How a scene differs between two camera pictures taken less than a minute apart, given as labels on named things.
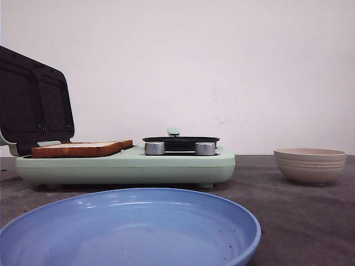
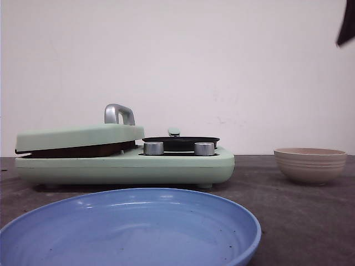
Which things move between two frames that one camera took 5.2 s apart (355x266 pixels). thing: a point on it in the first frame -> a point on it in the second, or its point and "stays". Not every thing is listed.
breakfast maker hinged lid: [35, 102] -> [119, 126]
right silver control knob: [205, 148] stays
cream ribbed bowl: [310, 165] stays
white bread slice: [79, 149] stays
